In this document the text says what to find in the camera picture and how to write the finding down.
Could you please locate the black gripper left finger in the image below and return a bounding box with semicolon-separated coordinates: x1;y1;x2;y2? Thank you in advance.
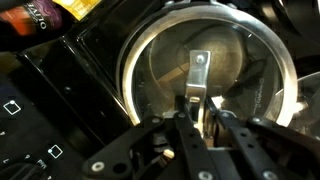
81;96;217;180

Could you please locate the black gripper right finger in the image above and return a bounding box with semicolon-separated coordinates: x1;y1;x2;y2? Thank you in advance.
205;97;320;180

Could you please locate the glass pot lid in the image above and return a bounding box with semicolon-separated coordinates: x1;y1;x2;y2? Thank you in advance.
117;2;297;126

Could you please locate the black stove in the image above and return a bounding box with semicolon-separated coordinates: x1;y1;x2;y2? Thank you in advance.
1;0;319;180

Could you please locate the olive oil bottle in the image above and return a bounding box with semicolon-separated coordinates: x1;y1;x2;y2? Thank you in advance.
0;0;64;36

